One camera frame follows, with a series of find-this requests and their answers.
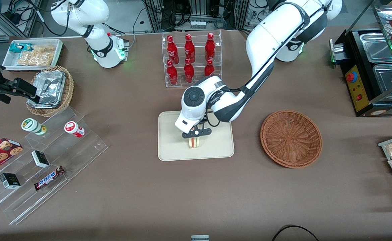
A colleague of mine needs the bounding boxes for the red lidded cup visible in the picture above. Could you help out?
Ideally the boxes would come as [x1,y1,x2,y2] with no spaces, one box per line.
[64,121,85,138]

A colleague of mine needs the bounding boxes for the green lidded cup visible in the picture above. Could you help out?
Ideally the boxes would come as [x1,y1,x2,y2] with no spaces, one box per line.
[21,118,47,136]

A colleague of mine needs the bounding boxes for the white rectangular snack bin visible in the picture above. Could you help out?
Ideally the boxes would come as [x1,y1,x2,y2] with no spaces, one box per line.
[2,39,64,71]

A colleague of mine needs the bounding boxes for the aluminium foil container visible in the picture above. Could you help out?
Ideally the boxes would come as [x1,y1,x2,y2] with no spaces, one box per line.
[27,70,66,108]

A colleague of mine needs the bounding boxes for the aluminium equipment rack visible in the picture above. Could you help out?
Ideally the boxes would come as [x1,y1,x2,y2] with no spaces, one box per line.
[142,0,250,32]

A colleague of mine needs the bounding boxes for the clear acrylic bottle rack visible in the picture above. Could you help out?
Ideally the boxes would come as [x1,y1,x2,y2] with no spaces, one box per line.
[162,30,222,88]

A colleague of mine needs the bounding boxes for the black floor cable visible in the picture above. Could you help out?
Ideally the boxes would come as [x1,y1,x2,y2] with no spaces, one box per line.
[271,225,319,241]

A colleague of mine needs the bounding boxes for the red cola bottle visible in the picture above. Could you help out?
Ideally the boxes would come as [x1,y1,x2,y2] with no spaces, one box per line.
[183,58,195,84]
[204,59,215,77]
[166,60,179,85]
[167,35,179,65]
[184,34,195,63]
[205,33,216,61]

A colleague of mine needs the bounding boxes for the clear bag of chips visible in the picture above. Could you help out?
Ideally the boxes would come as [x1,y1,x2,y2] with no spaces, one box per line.
[17,45,56,67]

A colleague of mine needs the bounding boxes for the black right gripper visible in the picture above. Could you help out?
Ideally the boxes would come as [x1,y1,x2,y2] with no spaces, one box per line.
[0,78,38,104]

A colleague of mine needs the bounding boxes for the brown wicker basket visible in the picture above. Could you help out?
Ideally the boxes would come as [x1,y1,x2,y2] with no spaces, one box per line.
[260,110,323,168]

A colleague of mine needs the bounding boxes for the light wicker basket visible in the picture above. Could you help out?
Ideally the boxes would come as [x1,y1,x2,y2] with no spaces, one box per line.
[26,66,74,117]

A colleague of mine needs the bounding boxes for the teal snack packet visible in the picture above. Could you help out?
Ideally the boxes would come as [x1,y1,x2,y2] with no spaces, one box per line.
[9,43,32,53]

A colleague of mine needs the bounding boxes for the small black carton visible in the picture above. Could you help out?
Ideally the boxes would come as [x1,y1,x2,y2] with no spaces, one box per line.
[0,173,21,189]
[31,150,50,168]

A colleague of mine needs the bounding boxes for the clear acrylic stepped display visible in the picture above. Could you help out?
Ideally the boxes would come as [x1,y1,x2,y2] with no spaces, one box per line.
[0,106,108,225]

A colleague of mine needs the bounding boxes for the steel warmer pan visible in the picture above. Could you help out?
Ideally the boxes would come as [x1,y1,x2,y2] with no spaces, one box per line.
[373,64,392,95]
[360,32,392,64]

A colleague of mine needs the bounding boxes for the Snickers chocolate bar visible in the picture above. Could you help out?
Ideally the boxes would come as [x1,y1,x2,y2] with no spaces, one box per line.
[34,166,66,191]

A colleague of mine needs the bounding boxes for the black food warmer cabinet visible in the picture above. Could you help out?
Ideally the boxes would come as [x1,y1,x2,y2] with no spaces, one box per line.
[329,0,392,117]

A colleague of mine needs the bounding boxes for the beige plastic tray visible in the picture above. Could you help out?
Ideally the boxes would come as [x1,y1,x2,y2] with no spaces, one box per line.
[158,110,235,162]

